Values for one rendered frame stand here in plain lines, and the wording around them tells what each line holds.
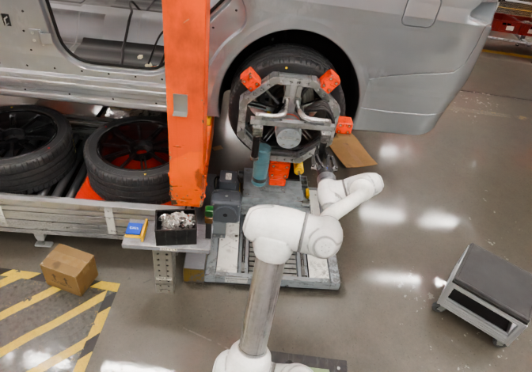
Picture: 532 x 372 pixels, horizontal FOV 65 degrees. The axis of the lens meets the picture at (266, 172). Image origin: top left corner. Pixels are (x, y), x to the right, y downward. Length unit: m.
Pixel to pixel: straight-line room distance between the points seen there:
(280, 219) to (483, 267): 1.58
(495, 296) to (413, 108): 1.10
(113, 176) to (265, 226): 1.31
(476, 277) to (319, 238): 1.44
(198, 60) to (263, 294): 0.92
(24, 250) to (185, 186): 1.17
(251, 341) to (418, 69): 1.64
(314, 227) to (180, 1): 0.93
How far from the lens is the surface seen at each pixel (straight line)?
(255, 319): 1.50
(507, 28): 6.57
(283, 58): 2.23
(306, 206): 2.80
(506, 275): 2.71
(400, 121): 2.59
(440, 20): 2.36
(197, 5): 1.64
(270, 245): 1.34
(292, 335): 2.41
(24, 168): 2.67
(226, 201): 2.41
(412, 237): 3.10
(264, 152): 2.24
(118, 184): 2.48
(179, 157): 2.00
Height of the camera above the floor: 2.09
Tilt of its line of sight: 40 degrees down
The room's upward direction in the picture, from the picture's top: 9 degrees clockwise
